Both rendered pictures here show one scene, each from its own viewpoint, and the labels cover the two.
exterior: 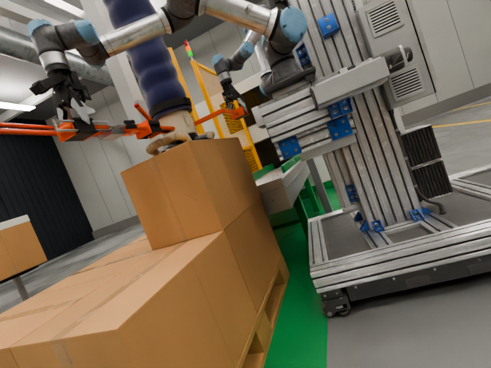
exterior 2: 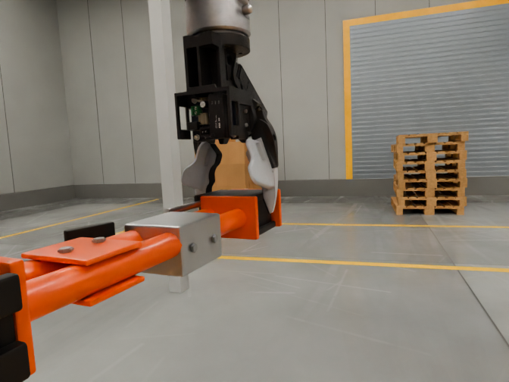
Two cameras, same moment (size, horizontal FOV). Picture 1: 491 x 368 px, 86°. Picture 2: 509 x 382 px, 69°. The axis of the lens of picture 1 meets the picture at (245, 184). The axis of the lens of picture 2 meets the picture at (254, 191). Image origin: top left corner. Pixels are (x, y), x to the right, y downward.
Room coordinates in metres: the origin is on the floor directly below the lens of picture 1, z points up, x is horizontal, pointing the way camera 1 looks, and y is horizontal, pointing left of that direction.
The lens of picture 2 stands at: (1.36, 0.50, 1.15)
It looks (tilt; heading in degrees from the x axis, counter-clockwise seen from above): 6 degrees down; 183
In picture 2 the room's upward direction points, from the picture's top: 3 degrees counter-clockwise
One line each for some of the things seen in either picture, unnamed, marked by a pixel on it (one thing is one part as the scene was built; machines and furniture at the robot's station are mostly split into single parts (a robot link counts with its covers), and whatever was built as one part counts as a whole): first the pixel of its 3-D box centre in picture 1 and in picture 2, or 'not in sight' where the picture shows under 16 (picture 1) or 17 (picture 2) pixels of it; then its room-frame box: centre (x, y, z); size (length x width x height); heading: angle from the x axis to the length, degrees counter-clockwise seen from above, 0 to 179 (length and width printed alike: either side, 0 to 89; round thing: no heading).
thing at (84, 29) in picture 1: (80, 37); not in sight; (0.94, 0.35, 1.38); 0.11 x 0.11 x 0.08; 12
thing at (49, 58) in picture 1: (55, 64); (220, 23); (0.91, 0.44, 1.30); 0.08 x 0.08 x 0.05
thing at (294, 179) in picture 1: (302, 169); not in sight; (2.79, -0.62, 0.50); 2.31 x 0.05 x 0.19; 160
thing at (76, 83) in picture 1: (67, 87); (220, 92); (0.91, 0.44, 1.22); 0.09 x 0.08 x 0.12; 159
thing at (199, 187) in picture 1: (201, 186); not in sight; (1.44, 0.23, 0.74); 0.60 x 0.40 x 0.40; 159
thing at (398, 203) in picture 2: not in sight; (425, 171); (-5.31, 3.15, 0.65); 1.29 x 1.10 x 1.30; 165
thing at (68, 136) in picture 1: (76, 131); (243, 211); (0.89, 0.46, 1.07); 0.08 x 0.07 x 0.05; 158
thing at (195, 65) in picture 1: (240, 144); not in sight; (3.61, -0.13, 1.05); 1.17 x 0.10 x 2.10; 160
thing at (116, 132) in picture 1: (110, 131); (176, 240); (1.02, 0.40, 1.07); 0.07 x 0.07 x 0.04; 68
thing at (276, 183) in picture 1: (235, 197); not in sight; (1.80, 0.10, 0.58); 0.70 x 0.03 x 0.06; 70
